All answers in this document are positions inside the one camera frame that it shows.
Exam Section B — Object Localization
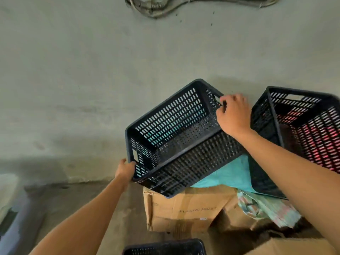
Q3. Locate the person's right hand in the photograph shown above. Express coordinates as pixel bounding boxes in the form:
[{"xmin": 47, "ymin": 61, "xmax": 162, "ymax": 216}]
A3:
[{"xmin": 216, "ymin": 94, "xmax": 253, "ymax": 140}]

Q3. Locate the person's left hand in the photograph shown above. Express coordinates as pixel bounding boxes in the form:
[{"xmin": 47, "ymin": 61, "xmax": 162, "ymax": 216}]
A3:
[{"xmin": 114, "ymin": 158, "xmax": 136, "ymax": 183}]

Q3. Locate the black plastic crate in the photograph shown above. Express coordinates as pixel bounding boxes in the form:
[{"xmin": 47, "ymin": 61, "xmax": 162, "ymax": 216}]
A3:
[
  {"xmin": 125, "ymin": 79, "xmax": 251, "ymax": 199},
  {"xmin": 122, "ymin": 238, "xmax": 207, "ymax": 255},
  {"xmin": 248, "ymin": 86, "xmax": 340, "ymax": 199}
]

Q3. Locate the person's right forearm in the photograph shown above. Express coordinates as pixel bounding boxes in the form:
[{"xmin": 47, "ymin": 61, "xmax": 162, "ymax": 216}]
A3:
[{"xmin": 232, "ymin": 127, "xmax": 340, "ymax": 246}]

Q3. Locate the person's left forearm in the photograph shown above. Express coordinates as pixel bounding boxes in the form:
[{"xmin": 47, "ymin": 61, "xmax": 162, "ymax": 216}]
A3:
[{"xmin": 29, "ymin": 175, "xmax": 131, "ymax": 255}]

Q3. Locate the teal woven sack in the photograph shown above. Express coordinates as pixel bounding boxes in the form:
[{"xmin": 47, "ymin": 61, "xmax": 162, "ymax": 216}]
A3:
[{"xmin": 191, "ymin": 154, "xmax": 255, "ymax": 195}]

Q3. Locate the printed cardboard box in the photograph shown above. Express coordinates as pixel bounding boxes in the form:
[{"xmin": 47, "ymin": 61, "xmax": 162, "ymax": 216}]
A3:
[{"xmin": 143, "ymin": 186, "xmax": 237, "ymax": 233}]

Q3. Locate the pale green striped sack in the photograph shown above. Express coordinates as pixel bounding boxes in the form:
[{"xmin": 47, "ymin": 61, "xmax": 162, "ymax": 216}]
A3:
[{"xmin": 236, "ymin": 189, "xmax": 302, "ymax": 229}]

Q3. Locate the large plain cardboard box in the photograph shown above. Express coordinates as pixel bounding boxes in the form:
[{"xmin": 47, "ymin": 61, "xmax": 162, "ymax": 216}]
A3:
[{"xmin": 244, "ymin": 237, "xmax": 338, "ymax": 255}]

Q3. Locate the wall cable bundle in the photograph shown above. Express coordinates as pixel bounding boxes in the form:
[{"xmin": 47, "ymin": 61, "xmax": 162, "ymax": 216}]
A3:
[{"xmin": 125, "ymin": 0, "xmax": 281, "ymax": 19}]

